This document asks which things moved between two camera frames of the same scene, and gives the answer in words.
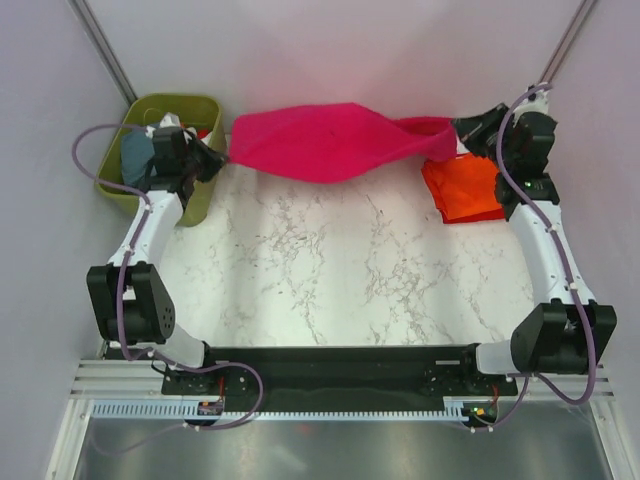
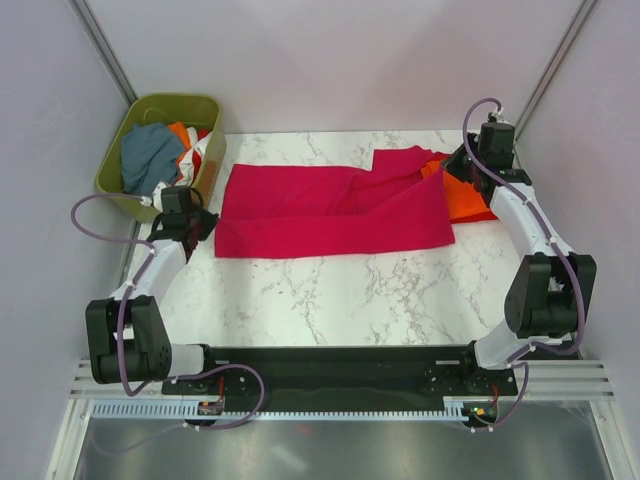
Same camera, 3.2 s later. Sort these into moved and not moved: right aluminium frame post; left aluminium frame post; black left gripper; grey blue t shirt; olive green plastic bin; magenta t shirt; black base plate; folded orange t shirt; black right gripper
Moved: magenta t shirt; black left gripper; black right gripper
Not moved: grey blue t shirt; olive green plastic bin; left aluminium frame post; folded orange t shirt; right aluminium frame post; black base plate
